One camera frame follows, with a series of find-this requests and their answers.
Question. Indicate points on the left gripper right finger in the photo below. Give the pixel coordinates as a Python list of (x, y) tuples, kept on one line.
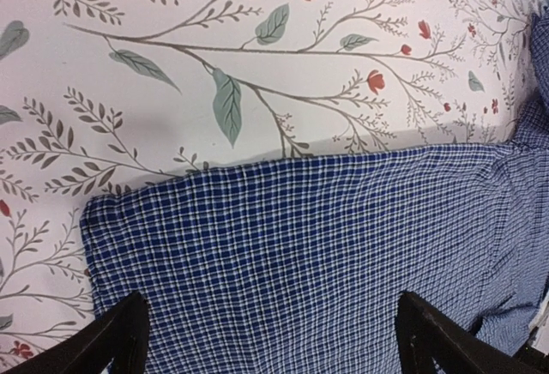
[(429, 341)]

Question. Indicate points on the dark blue checkered shirt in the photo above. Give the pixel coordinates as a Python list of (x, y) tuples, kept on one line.
[(297, 265)]

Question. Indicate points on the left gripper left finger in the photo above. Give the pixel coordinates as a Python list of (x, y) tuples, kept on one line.
[(118, 339)]

